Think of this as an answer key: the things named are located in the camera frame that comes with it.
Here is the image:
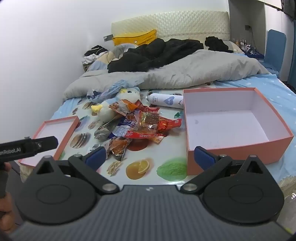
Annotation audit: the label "pink box lid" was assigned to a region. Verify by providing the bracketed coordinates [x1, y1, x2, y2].
[18, 116, 80, 167]

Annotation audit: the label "black jacket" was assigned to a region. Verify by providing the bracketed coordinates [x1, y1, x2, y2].
[107, 38, 205, 73]

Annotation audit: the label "white spray bottle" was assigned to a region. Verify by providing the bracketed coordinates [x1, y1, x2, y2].
[147, 92, 184, 109]

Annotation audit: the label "black garment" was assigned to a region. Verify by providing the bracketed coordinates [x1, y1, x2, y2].
[205, 36, 234, 52]

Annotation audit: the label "heap of clothes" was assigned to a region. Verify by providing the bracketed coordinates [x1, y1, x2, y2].
[81, 45, 109, 65]

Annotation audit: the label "food-printed mat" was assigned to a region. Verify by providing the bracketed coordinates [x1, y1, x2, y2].
[20, 87, 222, 186]

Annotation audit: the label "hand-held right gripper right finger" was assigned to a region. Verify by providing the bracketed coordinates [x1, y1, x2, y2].
[180, 146, 264, 194]

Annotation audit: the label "blue plastic bag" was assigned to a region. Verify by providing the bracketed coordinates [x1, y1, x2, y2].
[87, 79, 144, 102]

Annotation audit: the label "blue chair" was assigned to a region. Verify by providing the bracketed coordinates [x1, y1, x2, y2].
[264, 29, 287, 80]

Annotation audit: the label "pile of snack packets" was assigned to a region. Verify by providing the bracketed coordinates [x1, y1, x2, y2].
[94, 99, 183, 163]

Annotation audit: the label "person's left hand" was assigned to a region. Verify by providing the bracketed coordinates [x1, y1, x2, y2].
[0, 163, 12, 235]

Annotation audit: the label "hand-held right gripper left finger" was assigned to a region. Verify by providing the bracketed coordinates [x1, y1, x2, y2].
[34, 147, 120, 195]

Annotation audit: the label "grey duvet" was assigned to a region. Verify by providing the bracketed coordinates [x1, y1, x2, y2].
[62, 49, 270, 102]

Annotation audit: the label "yellow pillow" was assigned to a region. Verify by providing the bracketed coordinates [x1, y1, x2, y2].
[112, 30, 158, 46]

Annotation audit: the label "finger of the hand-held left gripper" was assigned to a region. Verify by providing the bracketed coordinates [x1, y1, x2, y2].
[35, 136, 59, 154]

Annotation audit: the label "row of small bottles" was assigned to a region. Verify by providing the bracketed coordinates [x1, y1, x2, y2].
[232, 38, 264, 58]

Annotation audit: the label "white plush duck toy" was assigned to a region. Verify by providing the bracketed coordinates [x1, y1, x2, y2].
[91, 87, 141, 122]

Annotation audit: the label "hanging dark clothes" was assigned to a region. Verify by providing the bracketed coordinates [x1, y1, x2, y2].
[281, 0, 296, 21]

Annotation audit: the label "white pillow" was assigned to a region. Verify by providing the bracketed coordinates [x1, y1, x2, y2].
[222, 39, 246, 55]

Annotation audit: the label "light blue bedsheet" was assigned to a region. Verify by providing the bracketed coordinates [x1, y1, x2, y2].
[50, 72, 296, 186]

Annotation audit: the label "pink cardboard box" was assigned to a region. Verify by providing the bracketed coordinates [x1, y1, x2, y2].
[183, 88, 294, 175]

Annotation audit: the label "blue beige patterned quilt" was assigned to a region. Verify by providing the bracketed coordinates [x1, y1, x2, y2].
[85, 43, 137, 72]

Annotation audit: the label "cream padded headboard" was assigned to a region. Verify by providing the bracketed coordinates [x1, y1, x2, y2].
[111, 11, 230, 42]

